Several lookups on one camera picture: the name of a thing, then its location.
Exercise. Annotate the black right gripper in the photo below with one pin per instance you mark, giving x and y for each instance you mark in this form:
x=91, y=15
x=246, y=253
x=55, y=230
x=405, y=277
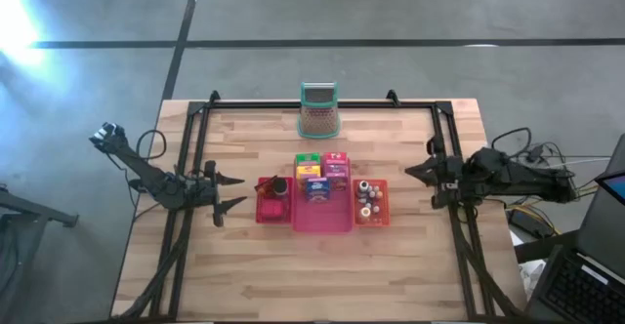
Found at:
x=446, y=177

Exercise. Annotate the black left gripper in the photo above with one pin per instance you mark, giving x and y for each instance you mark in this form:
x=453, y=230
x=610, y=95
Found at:
x=211, y=192

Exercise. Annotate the orange snack packet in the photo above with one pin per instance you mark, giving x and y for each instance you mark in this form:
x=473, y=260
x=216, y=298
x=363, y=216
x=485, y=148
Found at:
x=266, y=187

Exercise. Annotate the purple sprinkle jar black lid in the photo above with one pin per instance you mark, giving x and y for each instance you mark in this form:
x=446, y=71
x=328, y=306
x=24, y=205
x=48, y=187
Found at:
x=280, y=186

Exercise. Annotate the black icing bottle white collar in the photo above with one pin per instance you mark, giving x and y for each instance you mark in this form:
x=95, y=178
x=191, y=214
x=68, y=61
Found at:
x=363, y=186

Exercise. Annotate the yellow corn pops cereal box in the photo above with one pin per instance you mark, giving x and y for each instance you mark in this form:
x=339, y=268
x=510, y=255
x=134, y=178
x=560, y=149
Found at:
x=308, y=172

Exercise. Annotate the green mini cereal box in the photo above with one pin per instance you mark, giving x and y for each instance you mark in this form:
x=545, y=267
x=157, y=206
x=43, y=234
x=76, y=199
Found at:
x=307, y=159

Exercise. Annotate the blue mini cereal box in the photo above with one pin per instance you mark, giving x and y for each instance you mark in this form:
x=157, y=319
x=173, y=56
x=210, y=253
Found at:
x=318, y=190

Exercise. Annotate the red mini cereal box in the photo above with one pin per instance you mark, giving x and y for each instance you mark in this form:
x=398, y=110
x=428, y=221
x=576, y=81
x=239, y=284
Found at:
x=336, y=168

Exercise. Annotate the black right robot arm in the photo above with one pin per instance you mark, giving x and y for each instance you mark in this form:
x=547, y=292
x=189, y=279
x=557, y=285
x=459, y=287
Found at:
x=517, y=177

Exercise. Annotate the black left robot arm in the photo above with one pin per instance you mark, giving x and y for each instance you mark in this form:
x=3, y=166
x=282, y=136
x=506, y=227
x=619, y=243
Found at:
x=146, y=173

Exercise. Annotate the red plastic basket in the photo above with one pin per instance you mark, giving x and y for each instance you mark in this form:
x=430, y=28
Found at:
x=261, y=216

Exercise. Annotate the orange plastic basket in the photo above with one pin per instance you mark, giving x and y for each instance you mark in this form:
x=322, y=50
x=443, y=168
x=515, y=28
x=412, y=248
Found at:
x=383, y=216

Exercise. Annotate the pink translucent plastic bin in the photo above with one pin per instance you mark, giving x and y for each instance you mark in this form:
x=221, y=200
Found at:
x=327, y=216

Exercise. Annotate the teal box grater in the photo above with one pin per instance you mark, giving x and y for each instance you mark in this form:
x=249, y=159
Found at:
x=319, y=114

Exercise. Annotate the black power adapter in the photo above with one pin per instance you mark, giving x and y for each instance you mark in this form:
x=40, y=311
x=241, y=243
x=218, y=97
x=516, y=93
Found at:
x=529, y=224

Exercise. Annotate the white crumpled bag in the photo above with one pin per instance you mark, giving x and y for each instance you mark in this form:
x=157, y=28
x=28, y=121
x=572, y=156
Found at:
x=531, y=277

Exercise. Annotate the grey laptop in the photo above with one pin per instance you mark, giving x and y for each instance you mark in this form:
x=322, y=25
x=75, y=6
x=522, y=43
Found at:
x=576, y=290

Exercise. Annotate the laptop with blue screen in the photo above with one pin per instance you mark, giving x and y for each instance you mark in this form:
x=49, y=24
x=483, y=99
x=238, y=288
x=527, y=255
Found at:
x=615, y=187

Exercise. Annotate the grey metal stand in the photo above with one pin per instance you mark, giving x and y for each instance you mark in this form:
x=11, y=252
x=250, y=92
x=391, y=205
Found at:
x=29, y=212

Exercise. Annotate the black aluminium frame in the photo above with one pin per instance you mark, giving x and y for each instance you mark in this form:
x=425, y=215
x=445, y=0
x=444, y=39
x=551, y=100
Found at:
x=366, y=104

